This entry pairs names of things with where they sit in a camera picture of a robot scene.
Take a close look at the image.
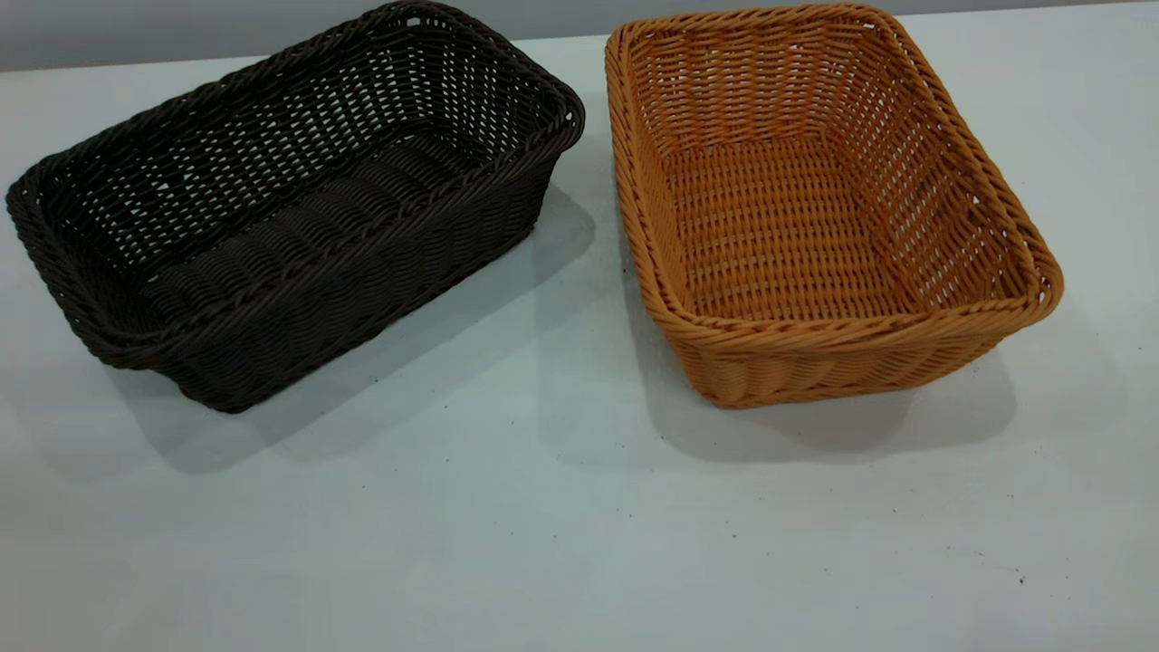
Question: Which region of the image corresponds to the black woven wicker basket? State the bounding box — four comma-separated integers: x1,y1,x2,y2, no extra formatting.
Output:
5,0,587,415

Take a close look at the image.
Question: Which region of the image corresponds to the orange woven wicker basket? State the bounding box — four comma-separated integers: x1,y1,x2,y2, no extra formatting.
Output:
604,2,1065,410

